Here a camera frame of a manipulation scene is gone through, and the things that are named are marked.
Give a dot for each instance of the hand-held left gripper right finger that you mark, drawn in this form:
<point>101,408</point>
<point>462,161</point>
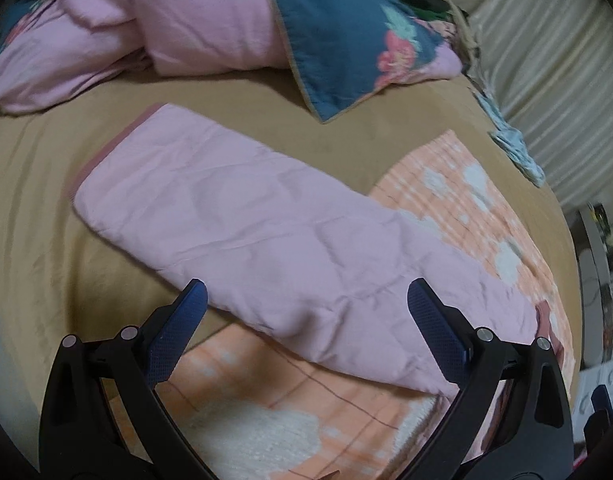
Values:
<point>439,330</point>

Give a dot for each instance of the pink quilted blanket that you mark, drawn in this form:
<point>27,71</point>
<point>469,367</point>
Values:
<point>266,230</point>

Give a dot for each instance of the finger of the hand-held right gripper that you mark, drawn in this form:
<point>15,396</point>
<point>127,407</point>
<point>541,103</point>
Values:
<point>601,402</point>

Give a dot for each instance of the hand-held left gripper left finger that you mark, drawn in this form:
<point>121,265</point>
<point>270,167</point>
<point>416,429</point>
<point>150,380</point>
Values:
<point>174,330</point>

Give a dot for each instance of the grey curved desk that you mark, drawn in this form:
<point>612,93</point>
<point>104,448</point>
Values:
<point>592,255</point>

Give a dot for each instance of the cream pleated curtain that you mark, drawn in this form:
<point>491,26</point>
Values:
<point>551,50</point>

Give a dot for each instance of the blue floral pink duvet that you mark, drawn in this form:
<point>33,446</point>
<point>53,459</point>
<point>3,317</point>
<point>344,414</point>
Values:
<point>186,15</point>

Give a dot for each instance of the light blue cloth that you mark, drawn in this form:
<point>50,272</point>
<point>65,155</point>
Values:
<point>511,140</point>

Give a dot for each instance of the orange checked towel blanket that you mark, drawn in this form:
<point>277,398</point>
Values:
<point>451,195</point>

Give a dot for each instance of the bed with tan sheet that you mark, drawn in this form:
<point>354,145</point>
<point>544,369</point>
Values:
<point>46,240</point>

